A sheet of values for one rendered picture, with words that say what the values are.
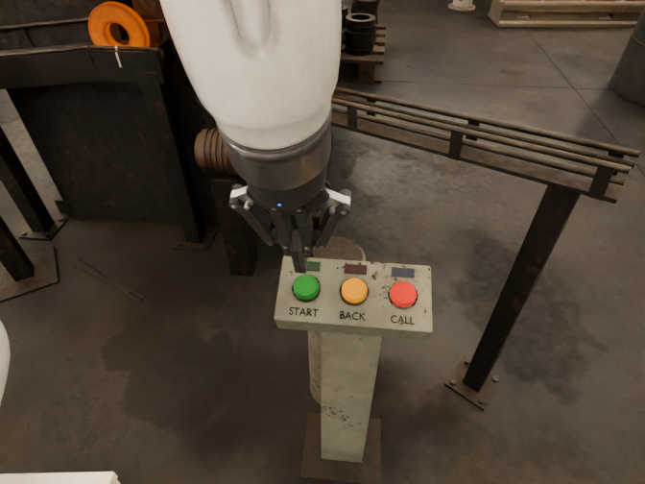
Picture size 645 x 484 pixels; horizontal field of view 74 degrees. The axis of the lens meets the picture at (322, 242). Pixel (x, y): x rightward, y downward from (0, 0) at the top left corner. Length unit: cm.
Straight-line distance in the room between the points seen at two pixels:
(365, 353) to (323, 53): 56
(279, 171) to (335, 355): 47
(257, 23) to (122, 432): 117
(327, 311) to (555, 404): 87
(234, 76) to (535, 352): 131
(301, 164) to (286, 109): 7
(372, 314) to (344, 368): 16
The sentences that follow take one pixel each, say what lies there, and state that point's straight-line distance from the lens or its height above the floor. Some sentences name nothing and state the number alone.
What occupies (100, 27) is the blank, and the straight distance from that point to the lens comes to 140.
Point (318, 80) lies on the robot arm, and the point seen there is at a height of 100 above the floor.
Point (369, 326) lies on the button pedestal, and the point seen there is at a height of 58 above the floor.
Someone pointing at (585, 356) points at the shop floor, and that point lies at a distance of 152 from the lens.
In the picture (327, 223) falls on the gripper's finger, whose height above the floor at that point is 81.
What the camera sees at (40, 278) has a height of 1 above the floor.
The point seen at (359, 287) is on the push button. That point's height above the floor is 61.
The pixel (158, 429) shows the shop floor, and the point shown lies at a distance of 128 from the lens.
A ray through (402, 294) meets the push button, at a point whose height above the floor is 61.
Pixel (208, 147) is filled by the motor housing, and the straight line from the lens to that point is 122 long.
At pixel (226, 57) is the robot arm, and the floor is 103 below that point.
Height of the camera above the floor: 111
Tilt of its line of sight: 43 degrees down
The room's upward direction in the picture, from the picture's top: straight up
